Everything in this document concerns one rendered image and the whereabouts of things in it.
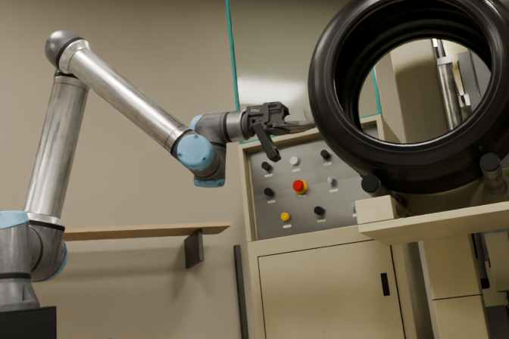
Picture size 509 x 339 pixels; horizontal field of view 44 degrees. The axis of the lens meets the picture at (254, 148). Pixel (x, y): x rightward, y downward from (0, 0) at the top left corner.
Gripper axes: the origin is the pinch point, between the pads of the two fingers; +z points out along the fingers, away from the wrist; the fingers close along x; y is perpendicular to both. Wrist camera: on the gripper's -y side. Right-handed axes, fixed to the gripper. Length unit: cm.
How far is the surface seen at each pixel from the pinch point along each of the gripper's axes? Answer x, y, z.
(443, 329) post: 26, -54, 29
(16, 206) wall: 194, 18, -283
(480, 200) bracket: 24, -19, 41
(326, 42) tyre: -11.2, 19.1, 6.9
